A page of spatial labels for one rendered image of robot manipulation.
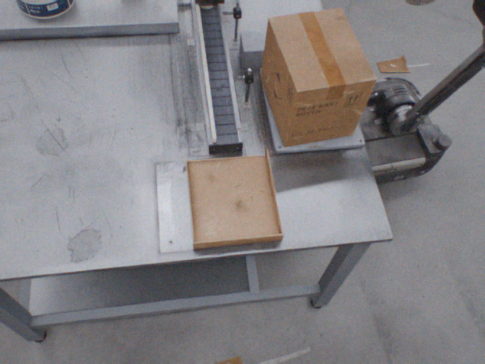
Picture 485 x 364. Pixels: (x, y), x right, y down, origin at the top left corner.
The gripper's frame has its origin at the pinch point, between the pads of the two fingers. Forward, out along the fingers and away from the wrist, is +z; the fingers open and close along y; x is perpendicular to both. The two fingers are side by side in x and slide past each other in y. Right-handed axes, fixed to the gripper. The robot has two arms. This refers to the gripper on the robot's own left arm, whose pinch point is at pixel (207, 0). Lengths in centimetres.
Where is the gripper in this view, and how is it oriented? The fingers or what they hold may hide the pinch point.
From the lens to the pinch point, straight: 190.1
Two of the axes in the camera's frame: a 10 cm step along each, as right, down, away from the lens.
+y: -9.9, 0.7, -1.4
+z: -1.5, -1.3, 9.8
